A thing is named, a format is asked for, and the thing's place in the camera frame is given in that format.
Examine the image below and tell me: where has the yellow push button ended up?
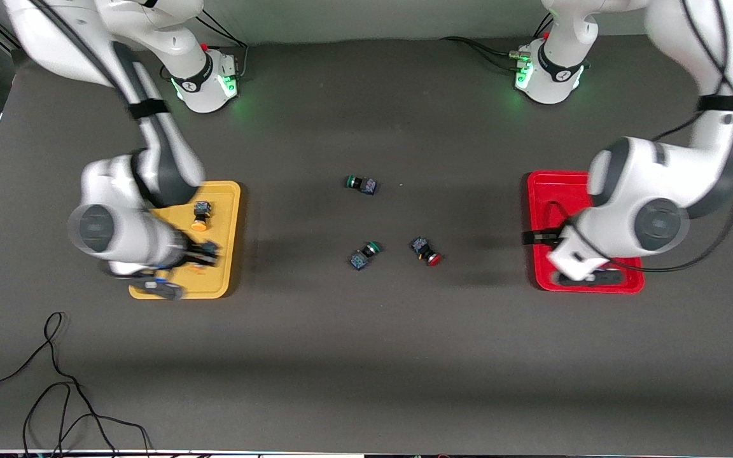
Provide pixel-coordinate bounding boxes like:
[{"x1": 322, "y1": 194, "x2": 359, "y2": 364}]
[
  {"x1": 188, "y1": 240, "x2": 222, "y2": 272},
  {"x1": 192, "y1": 200, "x2": 213, "y2": 232}
]

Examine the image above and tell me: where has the yellow plastic tray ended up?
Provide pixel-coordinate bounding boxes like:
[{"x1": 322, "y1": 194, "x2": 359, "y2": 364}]
[{"x1": 129, "y1": 181, "x2": 242, "y2": 300}]

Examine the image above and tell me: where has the red plastic tray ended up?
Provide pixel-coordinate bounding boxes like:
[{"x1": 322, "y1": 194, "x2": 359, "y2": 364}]
[{"x1": 527, "y1": 170, "x2": 646, "y2": 295}]

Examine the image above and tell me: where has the red push button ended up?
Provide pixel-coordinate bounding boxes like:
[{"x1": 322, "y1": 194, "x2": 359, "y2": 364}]
[{"x1": 410, "y1": 237, "x2": 442, "y2": 267}]

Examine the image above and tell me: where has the green push button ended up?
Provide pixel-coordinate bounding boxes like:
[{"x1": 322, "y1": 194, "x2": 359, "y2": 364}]
[
  {"x1": 349, "y1": 241, "x2": 382, "y2": 271},
  {"x1": 346, "y1": 175, "x2": 378, "y2": 196}
]

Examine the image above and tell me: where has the dark grey table cloth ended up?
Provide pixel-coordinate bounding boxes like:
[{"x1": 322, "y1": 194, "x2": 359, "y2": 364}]
[{"x1": 0, "y1": 35, "x2": 733, "y2": 454}]

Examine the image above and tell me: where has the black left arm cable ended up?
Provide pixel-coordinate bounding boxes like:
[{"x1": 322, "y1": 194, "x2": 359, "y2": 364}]
[{"x1": 548, "y1": 0, "x2": 733, "y2": 274}]

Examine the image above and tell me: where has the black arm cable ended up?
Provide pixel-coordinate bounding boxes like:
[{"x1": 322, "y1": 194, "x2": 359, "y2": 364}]
[
  {"x1": 548, "y1": 0, "x2": 733, "y2": 274},
  {"x1": 28, "y1": 0, "x2": 173, "y2": 211}
]

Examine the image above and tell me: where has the thin black loose cable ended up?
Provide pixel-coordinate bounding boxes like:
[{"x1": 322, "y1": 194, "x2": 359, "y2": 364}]
[
  {"x1": 22, "y1": 380, "x2": 153, "y2": 458},
  {"x1": 0, "y1": 311, "x2": 81, "y2": 424}
]

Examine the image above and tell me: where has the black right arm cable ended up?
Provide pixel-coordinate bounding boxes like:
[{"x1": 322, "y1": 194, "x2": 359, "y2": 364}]
[{"x1": 28, "y1": 0, "x2": 173, "y2": 211}]

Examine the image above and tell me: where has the black base power cable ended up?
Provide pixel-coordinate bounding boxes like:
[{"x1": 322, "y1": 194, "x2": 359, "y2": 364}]
[
  {"x1": 441, "y1": 36, "x2": 529, "y2": 72},
  {"x1": 193, "y1": 11, "x2": 249, "y2": 77}
]

